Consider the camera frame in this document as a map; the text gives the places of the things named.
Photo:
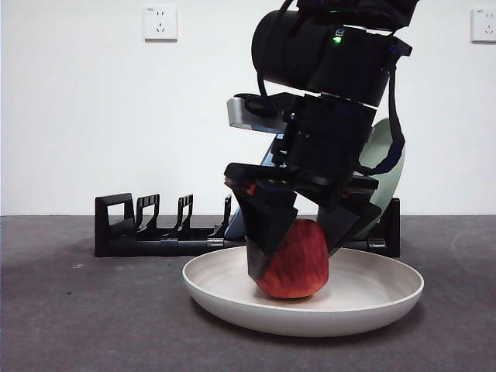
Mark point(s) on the black plate rack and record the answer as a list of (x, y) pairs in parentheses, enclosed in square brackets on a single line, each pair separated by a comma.
[(155, 248)]

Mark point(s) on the white wall socket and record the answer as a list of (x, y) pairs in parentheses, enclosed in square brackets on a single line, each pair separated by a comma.
[(160, 23), (484, 25)]

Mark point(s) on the green plate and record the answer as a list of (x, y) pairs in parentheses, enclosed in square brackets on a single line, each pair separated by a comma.
[(374, 143)]

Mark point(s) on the red apple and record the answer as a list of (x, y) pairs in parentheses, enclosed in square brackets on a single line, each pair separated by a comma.
[(298, 263)]

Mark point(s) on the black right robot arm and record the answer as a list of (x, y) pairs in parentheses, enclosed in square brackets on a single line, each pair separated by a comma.
[(310, 50)]

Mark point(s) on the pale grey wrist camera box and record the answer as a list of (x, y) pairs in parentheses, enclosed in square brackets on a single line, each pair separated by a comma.
[(236, 114)]

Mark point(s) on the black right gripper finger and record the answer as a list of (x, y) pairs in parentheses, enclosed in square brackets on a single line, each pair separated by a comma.
[(267, 224), (343, 224)]

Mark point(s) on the pale yellow plate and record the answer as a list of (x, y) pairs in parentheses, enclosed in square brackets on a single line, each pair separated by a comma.
[(368, 286)]

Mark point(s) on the blue plate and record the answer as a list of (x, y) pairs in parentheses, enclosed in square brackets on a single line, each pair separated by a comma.
[(234, 228)]

